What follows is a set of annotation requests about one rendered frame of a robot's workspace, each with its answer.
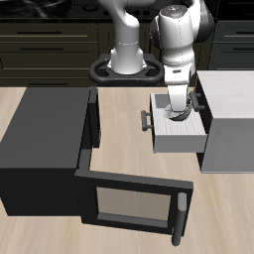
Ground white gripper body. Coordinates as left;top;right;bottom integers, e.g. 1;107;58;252
167;83;191;112

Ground black microwave oven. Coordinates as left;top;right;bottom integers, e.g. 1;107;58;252
0;86;194;248

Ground flat black base plate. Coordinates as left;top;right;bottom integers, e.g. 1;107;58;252
88;53;166;84

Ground white cabinet drawer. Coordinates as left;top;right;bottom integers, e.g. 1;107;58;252
150;91;209;155

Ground black and white bowl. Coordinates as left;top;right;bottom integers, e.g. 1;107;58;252
164;96;193;123

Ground black drawer handle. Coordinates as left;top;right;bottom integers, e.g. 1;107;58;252
189;91;205;113
140;109;154;133

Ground white cabinet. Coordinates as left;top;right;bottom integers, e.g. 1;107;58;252
194;69;254;175

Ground dark kitchen cupboards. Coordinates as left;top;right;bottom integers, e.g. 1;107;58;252
0;19;254;88

